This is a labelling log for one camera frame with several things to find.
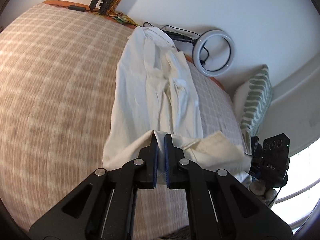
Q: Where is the white cloth garment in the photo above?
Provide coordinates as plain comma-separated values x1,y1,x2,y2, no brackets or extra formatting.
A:
103,27,251,181

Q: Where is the white gloved right hand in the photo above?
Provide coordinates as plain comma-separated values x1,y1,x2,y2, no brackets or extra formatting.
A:
249,180,278,208

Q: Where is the green striped white pillow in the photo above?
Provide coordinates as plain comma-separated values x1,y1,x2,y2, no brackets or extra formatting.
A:
233,64,273,154

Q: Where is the beige plaid bed blanket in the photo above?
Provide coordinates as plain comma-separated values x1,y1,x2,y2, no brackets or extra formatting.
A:
1,3,242,239

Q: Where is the orange patterned mattress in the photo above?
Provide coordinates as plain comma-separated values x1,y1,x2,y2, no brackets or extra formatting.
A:
42,0,227,91

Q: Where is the white ring light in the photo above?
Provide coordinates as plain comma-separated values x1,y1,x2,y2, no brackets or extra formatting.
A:
192,30,235,77

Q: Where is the black ring light cable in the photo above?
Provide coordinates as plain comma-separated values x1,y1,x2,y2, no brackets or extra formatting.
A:
143,21,209,67

